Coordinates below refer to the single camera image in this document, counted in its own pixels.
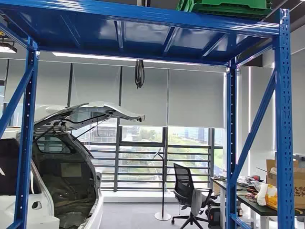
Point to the blue steel shelf rack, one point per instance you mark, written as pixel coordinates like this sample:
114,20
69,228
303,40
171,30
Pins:
283,126

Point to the grey roller blind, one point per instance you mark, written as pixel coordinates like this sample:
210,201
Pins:
195,98
95,85
147,101
300,110
52,85

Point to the grey window railing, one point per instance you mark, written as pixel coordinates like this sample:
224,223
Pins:
140,154

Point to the white car body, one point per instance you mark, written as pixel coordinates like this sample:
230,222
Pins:
100,107

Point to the black floor stand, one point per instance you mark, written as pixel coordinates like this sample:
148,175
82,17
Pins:
163,189

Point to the black mesh office chair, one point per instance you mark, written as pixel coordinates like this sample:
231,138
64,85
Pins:
182,180

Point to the long ceiling light bar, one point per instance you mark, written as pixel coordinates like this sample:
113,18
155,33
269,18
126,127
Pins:
95,57

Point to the grey cloth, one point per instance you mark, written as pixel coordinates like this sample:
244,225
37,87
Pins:
196,202

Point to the black equipment case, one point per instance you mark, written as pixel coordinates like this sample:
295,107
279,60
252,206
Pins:
213,216

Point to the green plastic crate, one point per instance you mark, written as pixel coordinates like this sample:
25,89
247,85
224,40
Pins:
226,8

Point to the dark top desk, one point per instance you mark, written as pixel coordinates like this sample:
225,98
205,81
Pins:
252,207

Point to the white yellow plastic bag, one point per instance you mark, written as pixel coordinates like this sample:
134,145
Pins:
270,197

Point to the black ceiling lamp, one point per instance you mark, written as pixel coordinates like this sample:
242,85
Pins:
6,49

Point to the open cardboard box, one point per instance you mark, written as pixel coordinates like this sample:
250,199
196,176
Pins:
299,189

